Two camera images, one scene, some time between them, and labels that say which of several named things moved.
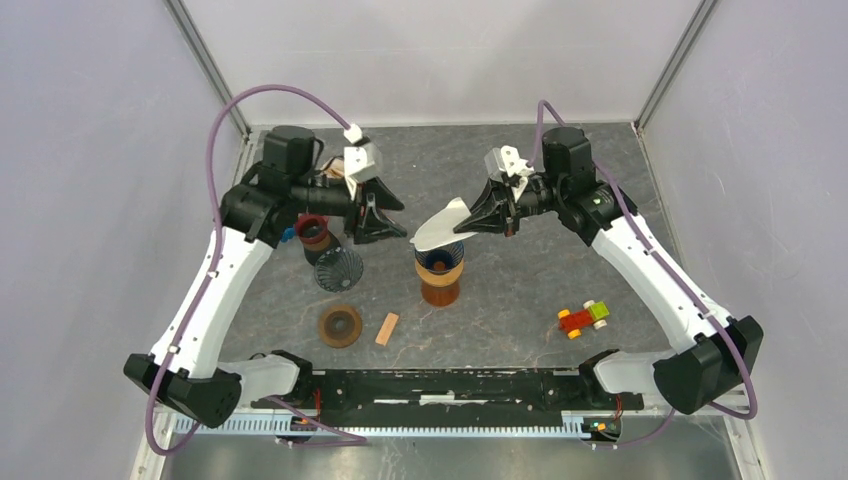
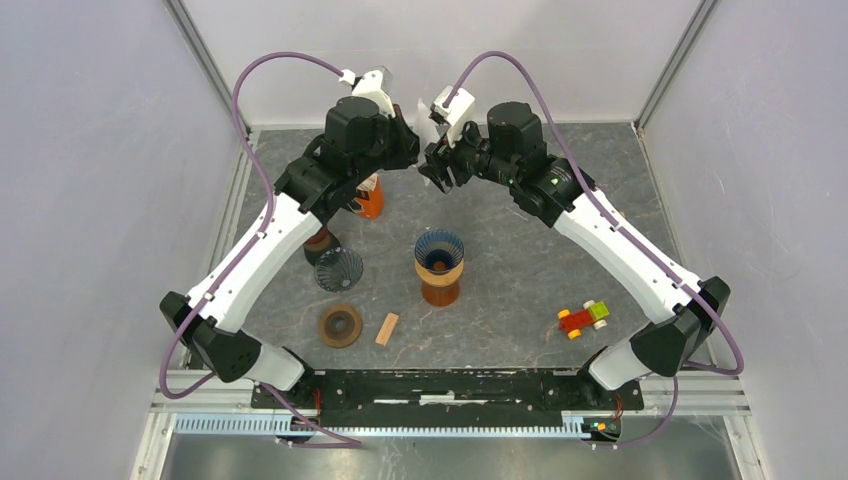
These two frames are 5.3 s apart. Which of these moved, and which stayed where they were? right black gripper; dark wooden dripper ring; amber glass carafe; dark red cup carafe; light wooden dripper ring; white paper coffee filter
Moved: right black gripper; white paper coffee filter
Stayed: light wooden dripper ring; dark red cup carafe; amber glass carafe; dark wooden dripper ring
